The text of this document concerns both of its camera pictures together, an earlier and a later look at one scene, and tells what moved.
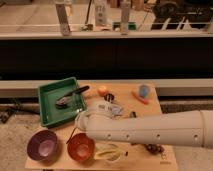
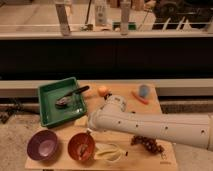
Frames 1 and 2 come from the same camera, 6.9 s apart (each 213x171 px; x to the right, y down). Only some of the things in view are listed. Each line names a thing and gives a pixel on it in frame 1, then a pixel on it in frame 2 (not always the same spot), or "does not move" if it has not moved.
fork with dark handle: [71, 135] → [85, 144]
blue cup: [144, 91] does not move
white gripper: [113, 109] → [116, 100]
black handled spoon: [66, 98] does not move
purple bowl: [42, 145] does not move
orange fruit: [102, 90] does not move
